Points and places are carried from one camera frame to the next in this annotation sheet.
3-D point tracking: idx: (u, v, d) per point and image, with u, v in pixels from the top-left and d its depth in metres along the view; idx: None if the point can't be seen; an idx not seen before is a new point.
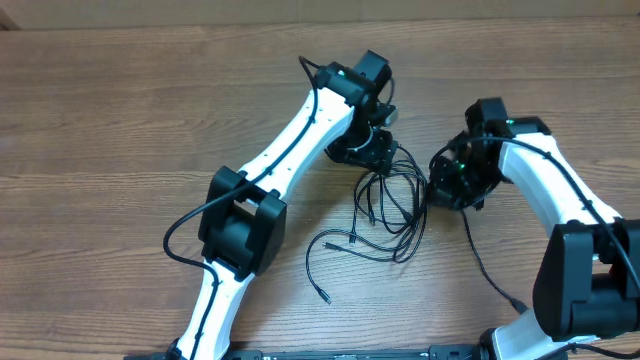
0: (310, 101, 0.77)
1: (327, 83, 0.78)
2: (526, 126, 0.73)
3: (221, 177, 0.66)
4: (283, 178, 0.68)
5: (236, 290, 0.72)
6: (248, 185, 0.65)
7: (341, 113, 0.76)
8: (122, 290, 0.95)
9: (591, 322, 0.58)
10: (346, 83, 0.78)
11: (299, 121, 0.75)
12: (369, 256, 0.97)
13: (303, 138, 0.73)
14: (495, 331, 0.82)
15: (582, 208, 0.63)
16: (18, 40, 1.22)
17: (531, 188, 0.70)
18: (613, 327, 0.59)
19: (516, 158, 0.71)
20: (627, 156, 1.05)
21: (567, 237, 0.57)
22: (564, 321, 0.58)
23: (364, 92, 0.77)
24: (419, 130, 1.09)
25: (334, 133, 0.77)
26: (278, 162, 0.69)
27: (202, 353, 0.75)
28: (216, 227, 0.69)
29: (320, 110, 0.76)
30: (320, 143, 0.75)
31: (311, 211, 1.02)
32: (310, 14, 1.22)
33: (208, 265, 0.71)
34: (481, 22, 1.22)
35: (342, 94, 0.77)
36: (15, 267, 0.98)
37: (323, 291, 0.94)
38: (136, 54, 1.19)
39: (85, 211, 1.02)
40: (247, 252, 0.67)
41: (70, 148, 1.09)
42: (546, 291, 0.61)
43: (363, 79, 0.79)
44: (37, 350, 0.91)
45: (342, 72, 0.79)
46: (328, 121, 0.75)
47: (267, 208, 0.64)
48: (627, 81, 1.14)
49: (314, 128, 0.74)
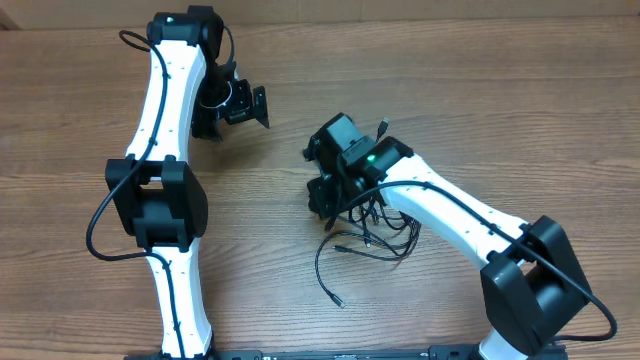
0: (155, 60, 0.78)
1: (161, 35, 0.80)
2: (386, 155, 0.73)
3: (111, 171, 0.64)
4: (170, 140, 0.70)
5: (187, 262, 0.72)
6: (140, 162, 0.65)
7: (190, 58, 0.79)
8: (123, 289, 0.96)
9: (555, 324, 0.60)
10: (178, 29, 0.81)
11: (155, 82, 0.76)
12: (376, 256, 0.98)
13: (168, 95, 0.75)
14: (480, 350, 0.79)
15: (490, 233, 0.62)
16: (18, 40, 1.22)
17: (431, 223, 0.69)
18: (572, 314, 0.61)
19: (402, 198, 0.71)
20: (628, 156, 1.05)
21: (498, 280, 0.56)
22: (533, 340, 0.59)
23: (200, 28, 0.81)
24: (418, 130, 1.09)
25: (195, 76, 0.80)
26: (157, 129, 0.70)
27: (188, 343, 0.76)
28: (136, 217, 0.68)
29: (169, 64, 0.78)
30: (188, 92, 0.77)
31: (313, 210, 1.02)
32: (309, 15, 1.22)
33: (152, 253, 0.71)
34: (482, 23, 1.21)
35: (182, 40, 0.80)
36: (16, 267, 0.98)
37: (336, 296, 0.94)
38: (137, 54, 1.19)
39: (86, 212, 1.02)
40: (177, 221, 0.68)
41: (70, 148, 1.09)
42: (505, 321, 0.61)
43: (195, 18, 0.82)
44: (37, 350, 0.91)
45: (170, 19, 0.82)
46: (182, 69, 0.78)
47: (170, 174, 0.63)
48: (627, 81, 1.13)
49: (173, 81, 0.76)
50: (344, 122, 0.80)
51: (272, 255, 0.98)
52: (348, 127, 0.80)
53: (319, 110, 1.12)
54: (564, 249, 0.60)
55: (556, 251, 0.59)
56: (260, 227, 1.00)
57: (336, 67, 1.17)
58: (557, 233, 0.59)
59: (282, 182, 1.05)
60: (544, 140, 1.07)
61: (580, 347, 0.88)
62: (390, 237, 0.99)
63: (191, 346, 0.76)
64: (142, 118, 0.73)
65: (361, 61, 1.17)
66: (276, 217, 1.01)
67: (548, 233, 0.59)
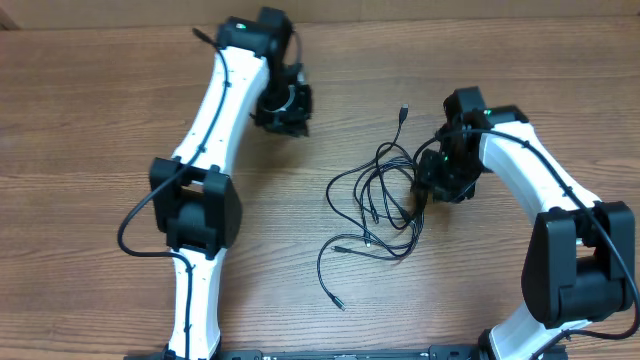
0: (219, 65, 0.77)
1: (230, 41, 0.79)
2: (503, 116, 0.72)
3: (156, 168, 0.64)
4: (218, 150, 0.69)
5: (211, 269, 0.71)
6: (185, 167, 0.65)
7: (253, 69, 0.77)
8: (123, 289, 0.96)
9: (581, 305, 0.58)
10: (247, 36, 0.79)
11: (215, 88, 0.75)
12: (375, 256, 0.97)
13: (225, 104, 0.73)
14: (491, 331, 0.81)
15: (563, 195, 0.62)
16: (18, 41, 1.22)
17: (511, 176, 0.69)
18: (603, 308, 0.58)
19: (496, 149, 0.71)
20: (628, 156, 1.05)
21: (550, 226, 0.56)
22: (553, 307, 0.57)
23: (269, 39, 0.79)
24: (418, 130, 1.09)
25: (255, 87, 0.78)
26: (208, 137, 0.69)
27: (195, 347, 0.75)
28: (171, 217, 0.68)
29: (231, 72, 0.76)
30: (244, 104, 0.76)
31: (312, 211, 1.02)
32: (309, 14, 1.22)
33: (177, 254, 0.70)
34: (481, 22, 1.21)
35: (248, 48, 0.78)
36: (15, 267, 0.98)
37: (337, 298, 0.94)
38: (136, 54, 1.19)
39: (86, 211, 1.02)
40: (210, 229, 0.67)
41: (70, 148, 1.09)
42: (535, 281, 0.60)
43: (265, 28, 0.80)
44: (37, 350, 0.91)
45: (241, 26, 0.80)
46: (243, 80, 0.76)
47: (211, 182, 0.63)
48: (627, 81, 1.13)
49: (232, 91, 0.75)
50: (477, 93, 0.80)
51: (272, 255, 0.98)
52: (480, 99, 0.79)
53: (320, 110, 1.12)
54: (628, 240, 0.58)
55: (621, 237, 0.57)
56: (260, 227, 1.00)
57: (337, 67, 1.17)
58: (627, 221, 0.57)
59: (282, 182, 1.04)
60: (544, 140, 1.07)
61: (580, 348, 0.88)
62: (390, 238, 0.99)
63: (197, 350, 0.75)
64: (196, 123, 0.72)
65: (362, 61, 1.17)
66: (276, 217, 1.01)
67: (620, 215, 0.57)
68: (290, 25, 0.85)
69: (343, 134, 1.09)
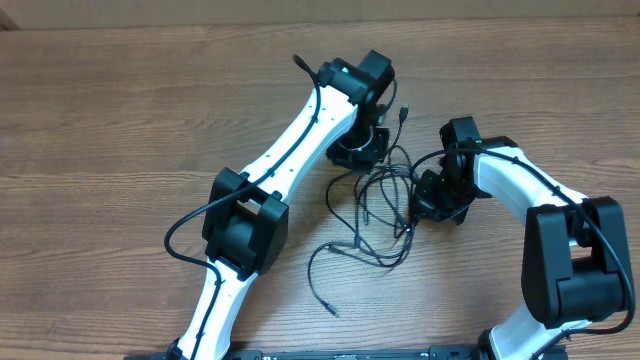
0: (313, 100, 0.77)
1: (330, 80, 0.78)
2: (491, 143, 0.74)
3: (223, 177, 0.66)
4: (286, 179, 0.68)
5: (239, 289, 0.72)
6: (250, 186, 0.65)
7: (344, 112, 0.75)
8: (123, 289, 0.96)
9: (581, 303, 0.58)
10: (348, 80, 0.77)
11: (301, 120, 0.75)
12: (373, 256, 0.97)
13: (306, 139, 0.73)
14: (492, 330, 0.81)
15: (551, 194, 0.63)
16: (18, 41, 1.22)
17: (506, 193, 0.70)
18: (603, 307, 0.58)
19: (488, 168, 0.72)
20: (628, 156, 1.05)
21: (542, 219, 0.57)
22: (553, 306, 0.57)
23: (368, 89, 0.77)
24: (418, 130, 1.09)
25: (339, 130, 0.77)
26: (280, 163, 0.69)
27: (202, 354, 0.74)
28: (218, 228, 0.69)
29: (323, 109, 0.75)
30: (323, 144, 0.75)
31: (312, 211, 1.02)
32: (310, 14, 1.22)
33: (211, 265, 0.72)
34: (482, 22, 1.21)
35: (345, 92, 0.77)
36: (16, 267, 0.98)
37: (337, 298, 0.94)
38: (136, 54, 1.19)
39: (86, 211, 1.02)
40: (250, 252, 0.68)
41: (70, 148, 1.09)
42: (533, 281, 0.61)
43: (368, 77, 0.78)
44: (38, 350, 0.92)
45: (346, 69, 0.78)
46: (331, 120, 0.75)
47: (269, 209, 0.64)
48: (627, 81, 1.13)
49: (317, 128, 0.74)
50: (473, 124, 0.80)
51: None
52: (475, 129, 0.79)
53: None
54: (620, 232, 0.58)
55: (611, 229, 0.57)
56: None
57: None
58: (616, 214, 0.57)
59: None
60: (544, 140, 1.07)
61: (580, 347, 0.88)
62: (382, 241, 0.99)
63: (203, 357, 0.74)
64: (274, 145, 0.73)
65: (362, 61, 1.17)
66: None
67: (610, 208, 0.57)
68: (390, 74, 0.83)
69: None
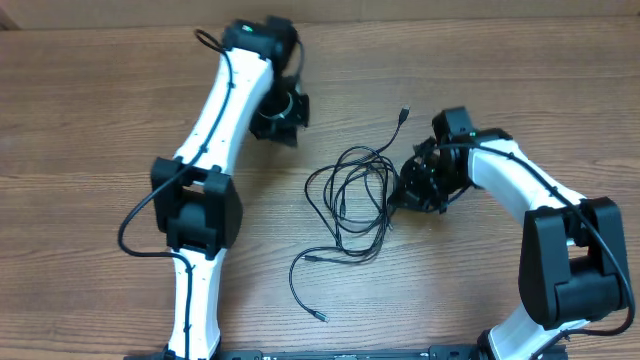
0: (224, 67, 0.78)
1: (235, 43, 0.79)
2: (487, 136, 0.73)
3: (157, 168, 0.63)
4: (220, 150, 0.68)
5: (210, 270, 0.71)
6: (186, 167, 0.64)
7: (257, 71, 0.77)
8: (123, 289, 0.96)
9: (579, 304, 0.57)
10: (252, 38, 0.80)
11: (219, 89, 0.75)
12: (371, 256, 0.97)
13: (228, 106, 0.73)
14: (491, 332, 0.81)
15: (549, 195, 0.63)
16: (18, 41, 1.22)
17: (502, 190, 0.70)
18: (600, 307, 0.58)
19: (483, 164, 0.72)
20: (628, 156, 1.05)
21: (539, 223, 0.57)
22: (551, 308, 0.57)
23: (274, 41, 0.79)
24: (418, 130, 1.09)
25: (258, 90, 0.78)
26: (210, 137, 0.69)
27: (195, 348, 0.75)
28: (171, 217, 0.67)
29: (236, 73, 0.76)
30: (247, 106, 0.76)
31: (310, 210, 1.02)
32: (309, 14, 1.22)
33: (177, 254, 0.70)
34: (482, 22, 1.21)
35: (254, 51, 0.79)
36: (16, 267, 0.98)
37: (338, 297, 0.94)
38: (136, 54, 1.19)
39: (86, 211, 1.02)
40: (210, 230, 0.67)
41: (70, 148, 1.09)
42: (530, 282, 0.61)
43: (270, 32, 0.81)
44: (38, 350, 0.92)
45: (247, 28, 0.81)
46: (247, 82, 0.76)
47: (212, 184, 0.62)
48: (627, 81, 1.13)
49: (236, 92, 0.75)
50: (465, 112, 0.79)
51: (272, 255, 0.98)
52: (468, 119, 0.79)
53: (319, 110, 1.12)
54: (618, 234, 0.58)
55: (610, 232, 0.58)
56: (259, 227, 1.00)
57: (337, 67, 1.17)
58: (614, 216, 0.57)
59: (282, 183, 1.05)
60: (544, 140, 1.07)
61: (581, 348, 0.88)
62: (353, 238, 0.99)
63: (196, 349, 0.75)
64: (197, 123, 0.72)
65: (362, 61, 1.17)
66: (276, 217, 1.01)
67: (606, 210, 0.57)
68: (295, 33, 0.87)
69: (340, 134, 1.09)
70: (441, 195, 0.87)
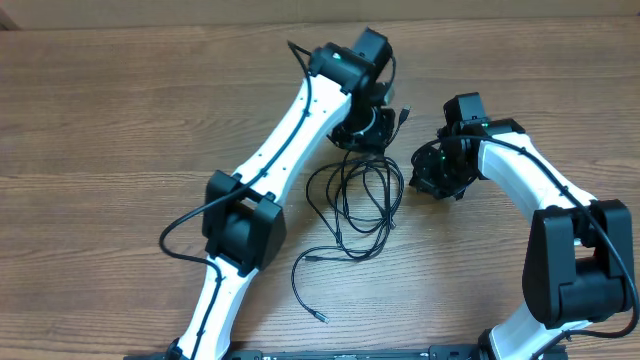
0: (304, 91, 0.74)
1: (322, 68, 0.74)
2: (500, 128, 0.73)
3: (217, 179, 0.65)
4: (279, 178, 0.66)
5: (239, 286, 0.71)
6: (244, 187, 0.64)
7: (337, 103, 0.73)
8: (123, 289, 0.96)
9: (581, 303, 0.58)
10: (342, 66, 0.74)
11: (293, 112, 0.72)
12: (372, 256, 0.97)
13: (298, 134, 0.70)
14: (492, 331, 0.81)
15: (559, 194, 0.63)
16: (18, 41, 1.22)
17: (511, 183, 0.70)
18: (603, 308, 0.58)
19: (493, 157, 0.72)
20: (628, 156, 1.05)
21: (548, 223, 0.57)
22: (553, 307, 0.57)
23: (362, 75, 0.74)
24: (418, 130, 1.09)
25: (333, 121, 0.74)
26: (273, 162, 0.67)
27: (202, 352, 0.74)
28: (215, 228, 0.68)
29: (314, 101, 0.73)
30: (317, 137, 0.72)
31: (312, 211, 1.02)
32: (309, 14, 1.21)
33: (211, 262, 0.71)
34: (481, 22, 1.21)
35: (339, 80, 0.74)
36: (16, 267, 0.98)
37: (338, 298, 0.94)
38: (136, 54, 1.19)
39: (85, 211, 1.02)
40: (249, 250, 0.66)
41: (69, 148, 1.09)
42: (535, 281, 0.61)
43: (361, 60, 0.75)
44: (38, 350, 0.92)
45: (337, 55, 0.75)
46: (323, 112, 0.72)
47: (265, 210, 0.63)
48: (626, 81, 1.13)
49: (309, 121, 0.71)
50: (477, 99, 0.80)
51: None
52: (480, 106, 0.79)
53: None
54: (626, 236, 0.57)
55: (617, 233, 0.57)
56: None
57: None
58: (623, 219, 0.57)
59: None
60: (544, 140, 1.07)
61: (580, 347, 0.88)
62: (354, 238, 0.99)
63: (203, 354, 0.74)
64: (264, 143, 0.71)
65: None
66: None
67: (616, 212, 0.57)
68: (388, 51, 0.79)
69: None
70: (452, 185, 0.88)
